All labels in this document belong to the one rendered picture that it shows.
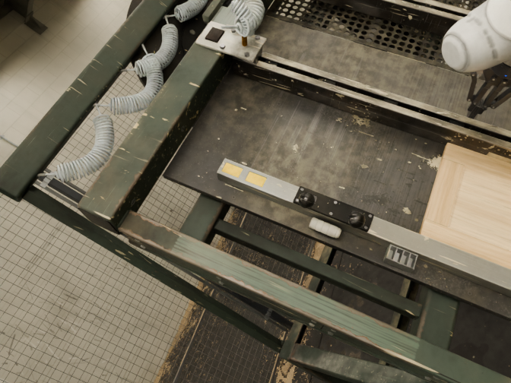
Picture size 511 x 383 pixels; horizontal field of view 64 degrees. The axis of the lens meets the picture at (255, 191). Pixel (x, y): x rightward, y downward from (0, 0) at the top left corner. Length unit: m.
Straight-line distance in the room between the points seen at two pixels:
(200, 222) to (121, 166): 0.25
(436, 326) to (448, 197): 0.33
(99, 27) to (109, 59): 5.56
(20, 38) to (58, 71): 0.64
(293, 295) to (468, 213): 0.51
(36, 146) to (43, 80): 4.96
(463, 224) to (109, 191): 0.89
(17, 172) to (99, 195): 0.50
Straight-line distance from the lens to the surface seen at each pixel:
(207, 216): 1.12
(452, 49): 0.89
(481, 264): 1.11
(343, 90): 1.23
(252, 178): 1.08
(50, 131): 1.56
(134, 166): 1.08
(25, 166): 1.52
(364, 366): 1.69
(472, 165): 1.25
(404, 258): 1.09
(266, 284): 0.96
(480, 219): 1.19
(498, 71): 1.13
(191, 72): 1.24
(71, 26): 7.11
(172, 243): 1.02
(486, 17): 0.89
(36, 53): 6.70
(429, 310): 1.11
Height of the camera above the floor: 1.93
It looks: 18 degrees down
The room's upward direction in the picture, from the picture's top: 55 degrees counter-clockwise
